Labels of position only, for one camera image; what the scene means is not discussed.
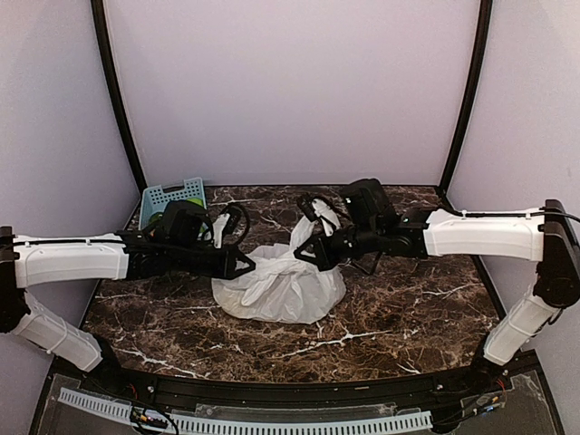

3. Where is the green round fruit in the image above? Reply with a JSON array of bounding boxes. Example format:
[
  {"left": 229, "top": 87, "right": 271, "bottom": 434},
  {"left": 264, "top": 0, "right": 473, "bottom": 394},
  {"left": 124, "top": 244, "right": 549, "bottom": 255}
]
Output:
[{"left": 187, "top": 198, "right": 206, "bottom": 208}]

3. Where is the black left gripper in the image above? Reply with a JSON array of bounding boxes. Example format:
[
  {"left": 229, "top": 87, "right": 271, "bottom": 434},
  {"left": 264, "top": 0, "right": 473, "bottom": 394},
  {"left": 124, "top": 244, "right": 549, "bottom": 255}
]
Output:
[{"left": 169, "top": 241, "right": 255, "bottom": 279}]

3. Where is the black corner post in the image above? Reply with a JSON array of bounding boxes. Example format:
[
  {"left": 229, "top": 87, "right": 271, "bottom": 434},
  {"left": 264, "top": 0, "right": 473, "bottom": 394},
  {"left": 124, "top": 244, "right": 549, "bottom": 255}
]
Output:
[
  {"left": 436, "top": 0, "right": 509, "bottom": 318},
  {"left": 90, "top": 0, "right": 147, "bottom": 193}
]

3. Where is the light blue plastic basket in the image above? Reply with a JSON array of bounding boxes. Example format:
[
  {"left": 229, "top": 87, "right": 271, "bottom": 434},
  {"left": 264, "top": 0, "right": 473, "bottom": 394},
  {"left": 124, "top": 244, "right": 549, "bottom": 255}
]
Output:
[{"left": 139, "top": 177, "right": 207, "bottom": 229}]

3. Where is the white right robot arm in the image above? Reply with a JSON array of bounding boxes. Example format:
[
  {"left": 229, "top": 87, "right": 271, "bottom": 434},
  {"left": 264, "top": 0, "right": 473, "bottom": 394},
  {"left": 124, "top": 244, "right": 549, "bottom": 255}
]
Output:
[{"left": 294, "top": 199, "right": 579, "bottom": 393}]

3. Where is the white plastic bag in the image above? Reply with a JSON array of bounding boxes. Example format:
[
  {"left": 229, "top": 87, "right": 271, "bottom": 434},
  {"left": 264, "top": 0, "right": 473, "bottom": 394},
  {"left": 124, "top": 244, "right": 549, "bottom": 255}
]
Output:
[{"left": 211, "top": 217, "right": 346, "bottom": 324}]

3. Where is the dark green fruit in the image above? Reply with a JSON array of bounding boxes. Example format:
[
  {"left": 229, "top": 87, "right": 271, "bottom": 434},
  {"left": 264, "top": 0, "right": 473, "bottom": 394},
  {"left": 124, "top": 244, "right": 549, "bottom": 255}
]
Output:
[{"left": 149, "top": 212, "right": 163, "bottom": 224}]

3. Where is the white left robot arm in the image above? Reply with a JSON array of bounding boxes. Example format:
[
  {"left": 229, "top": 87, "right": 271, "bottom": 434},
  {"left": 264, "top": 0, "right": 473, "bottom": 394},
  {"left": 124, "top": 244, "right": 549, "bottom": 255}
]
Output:
[{"left": 1, "top": 200, "right": 256, "bottom": 395}]

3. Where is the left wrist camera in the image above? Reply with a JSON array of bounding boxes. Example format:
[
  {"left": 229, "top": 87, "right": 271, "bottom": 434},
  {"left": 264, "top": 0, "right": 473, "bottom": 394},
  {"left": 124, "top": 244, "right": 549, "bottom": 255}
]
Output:
[{"left": 213, "top": 202, "right": 251, "bottom": 248}]

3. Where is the black right corner post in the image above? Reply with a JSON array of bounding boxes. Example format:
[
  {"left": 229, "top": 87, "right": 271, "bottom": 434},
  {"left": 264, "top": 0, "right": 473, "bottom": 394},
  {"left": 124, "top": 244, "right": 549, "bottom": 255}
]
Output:
[{"left": 436, "top": 0, "right": 509, "bottom": 318}]

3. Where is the grey slotted cable duct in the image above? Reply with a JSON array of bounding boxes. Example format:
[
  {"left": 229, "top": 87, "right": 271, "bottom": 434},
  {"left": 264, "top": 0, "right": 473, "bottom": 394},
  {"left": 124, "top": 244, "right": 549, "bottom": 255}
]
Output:
[{"left": 58, "top": 387, "right": 433, "bottom": 434}]

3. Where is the black front rail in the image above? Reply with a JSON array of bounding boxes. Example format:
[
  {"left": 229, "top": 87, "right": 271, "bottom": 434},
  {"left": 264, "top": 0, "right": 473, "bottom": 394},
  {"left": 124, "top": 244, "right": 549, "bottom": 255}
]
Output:
[{"left": 82, "top": 367, "right": 501, "bottom": 410}]

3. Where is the black left corner post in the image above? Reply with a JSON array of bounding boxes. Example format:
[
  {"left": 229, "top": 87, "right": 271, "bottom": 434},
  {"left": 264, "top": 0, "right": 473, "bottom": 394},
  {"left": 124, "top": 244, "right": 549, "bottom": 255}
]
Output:
[{"left": 90, "top": 0, "right": 147, "bottom": 193}]

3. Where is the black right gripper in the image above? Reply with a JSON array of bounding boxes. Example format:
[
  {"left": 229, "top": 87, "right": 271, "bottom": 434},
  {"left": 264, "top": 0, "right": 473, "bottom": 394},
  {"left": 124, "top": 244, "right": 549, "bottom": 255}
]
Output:
[{"left": 295, "top": 219, "right": 382, "bottom": 269}]

